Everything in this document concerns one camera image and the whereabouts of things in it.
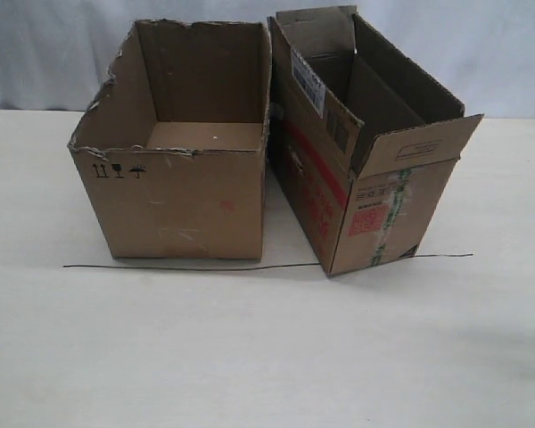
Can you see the cardboard box with red print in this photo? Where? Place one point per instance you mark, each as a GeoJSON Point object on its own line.
{"type": "Point", "coordinates": [362, 140]}

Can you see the torn open cardboard box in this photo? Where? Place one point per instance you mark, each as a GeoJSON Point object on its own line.
{"type": "Point", "coordinates": [172, 149]}

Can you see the white curtain backdrop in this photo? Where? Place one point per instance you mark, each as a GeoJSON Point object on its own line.
{"type": "Point", "coordinates": [54, 54]}

